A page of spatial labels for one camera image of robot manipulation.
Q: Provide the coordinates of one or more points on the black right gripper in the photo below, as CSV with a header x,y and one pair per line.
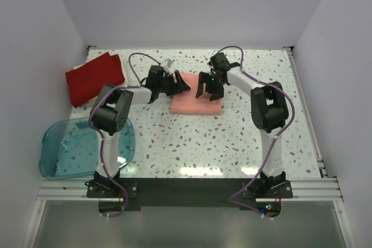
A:
x,y
204,78

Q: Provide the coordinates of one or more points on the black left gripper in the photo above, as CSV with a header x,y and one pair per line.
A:
x,y
179,87

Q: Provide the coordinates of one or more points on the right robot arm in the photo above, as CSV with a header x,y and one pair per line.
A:
x,y
269,113

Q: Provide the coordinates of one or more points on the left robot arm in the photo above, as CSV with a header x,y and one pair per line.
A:
x,y
110,113

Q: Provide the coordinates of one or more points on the folded red t-shirt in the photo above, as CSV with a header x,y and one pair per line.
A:
x,y
93,81

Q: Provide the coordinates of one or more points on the blue transparent plastic bin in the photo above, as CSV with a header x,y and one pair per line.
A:
x,y
70,149

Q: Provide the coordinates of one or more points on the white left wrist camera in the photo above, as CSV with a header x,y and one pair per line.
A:
x,y
167,65

